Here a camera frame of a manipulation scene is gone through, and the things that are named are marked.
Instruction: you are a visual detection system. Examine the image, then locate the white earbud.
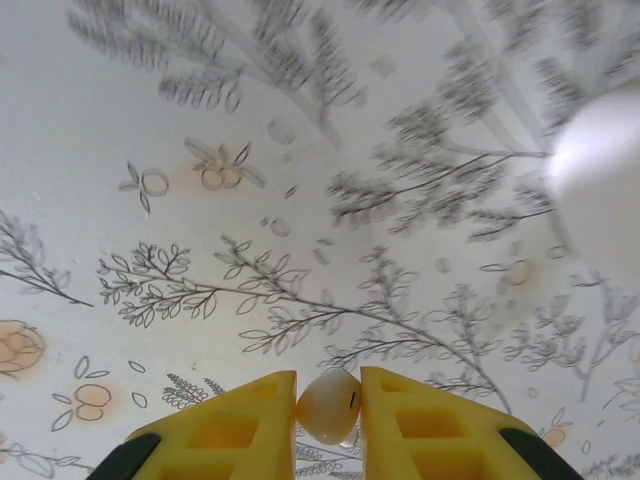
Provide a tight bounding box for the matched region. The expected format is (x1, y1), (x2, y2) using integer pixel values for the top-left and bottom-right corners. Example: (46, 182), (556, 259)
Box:
(295, 369), (362, 446)

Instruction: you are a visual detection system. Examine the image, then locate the floral patterned table cover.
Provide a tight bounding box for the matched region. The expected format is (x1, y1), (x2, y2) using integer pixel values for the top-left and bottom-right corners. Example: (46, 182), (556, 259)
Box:
(0, 0), (640, 480)

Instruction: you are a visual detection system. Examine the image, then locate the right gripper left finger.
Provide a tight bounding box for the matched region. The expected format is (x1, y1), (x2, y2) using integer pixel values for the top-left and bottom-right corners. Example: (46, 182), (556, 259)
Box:
(92, 370), (297, 480)

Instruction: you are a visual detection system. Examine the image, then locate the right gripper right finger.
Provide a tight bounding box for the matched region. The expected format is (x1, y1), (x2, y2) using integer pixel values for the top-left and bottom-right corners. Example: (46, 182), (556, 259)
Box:
(359, 366), (586, 480)

